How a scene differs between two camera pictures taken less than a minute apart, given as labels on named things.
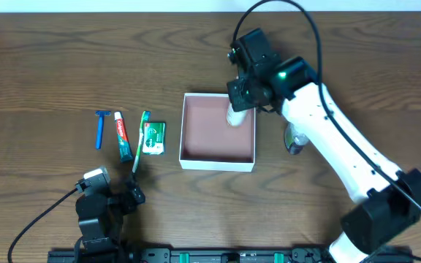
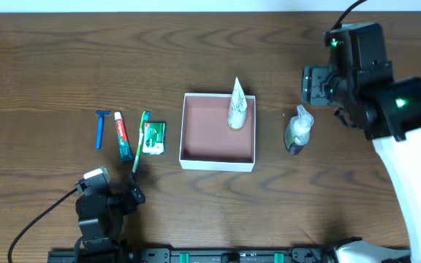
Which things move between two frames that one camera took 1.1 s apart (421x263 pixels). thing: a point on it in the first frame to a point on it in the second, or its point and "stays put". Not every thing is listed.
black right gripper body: x=238 y=96 to x=313 y=85
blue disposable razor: x=101 y=114 stays put
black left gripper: x=129 y=197 stays put
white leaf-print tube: x=234 y=118 stays put
